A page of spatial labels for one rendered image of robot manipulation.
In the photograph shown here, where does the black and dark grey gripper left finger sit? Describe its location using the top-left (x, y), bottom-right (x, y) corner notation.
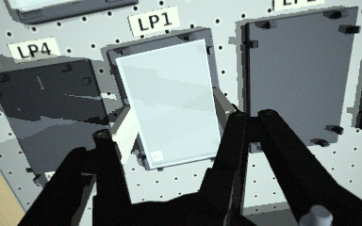
top-left (17, 106), bottom-right (139, 226)

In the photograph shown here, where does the black l-shaped corner locator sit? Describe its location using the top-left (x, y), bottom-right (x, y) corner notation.
top-left (16, 0), bottom-right (139, 25)

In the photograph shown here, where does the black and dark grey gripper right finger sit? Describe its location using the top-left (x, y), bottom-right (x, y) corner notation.
top-left (183, 88), bottom-right (362, 226)

